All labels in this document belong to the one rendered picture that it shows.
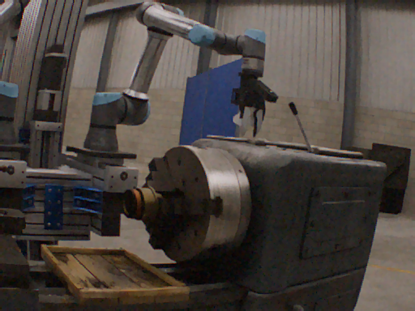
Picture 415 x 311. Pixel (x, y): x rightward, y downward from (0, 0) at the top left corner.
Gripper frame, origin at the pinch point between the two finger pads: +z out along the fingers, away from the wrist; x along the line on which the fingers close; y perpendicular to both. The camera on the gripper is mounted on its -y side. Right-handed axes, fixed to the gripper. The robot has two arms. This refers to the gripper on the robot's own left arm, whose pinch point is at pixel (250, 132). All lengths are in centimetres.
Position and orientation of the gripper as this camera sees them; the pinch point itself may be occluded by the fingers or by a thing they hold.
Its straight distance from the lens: 155.8
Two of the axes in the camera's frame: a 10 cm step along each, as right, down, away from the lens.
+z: -1.2, 9.9, 0.5
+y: -5.7, -1.1, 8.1
